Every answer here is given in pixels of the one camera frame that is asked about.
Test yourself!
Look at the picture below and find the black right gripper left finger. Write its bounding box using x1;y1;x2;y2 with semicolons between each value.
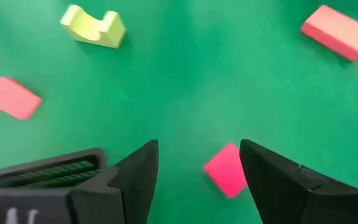
0;139;160;224

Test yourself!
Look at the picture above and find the green foam arch block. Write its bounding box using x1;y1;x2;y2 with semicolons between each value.
59;4;127;49

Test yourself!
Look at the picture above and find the large pink foam block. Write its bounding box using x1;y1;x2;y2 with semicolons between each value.
0;76;43;121

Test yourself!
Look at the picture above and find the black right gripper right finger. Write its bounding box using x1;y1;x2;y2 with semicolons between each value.
239;139;358;224

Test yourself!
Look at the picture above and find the red foam block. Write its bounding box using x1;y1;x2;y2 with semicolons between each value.
203;142;249;199

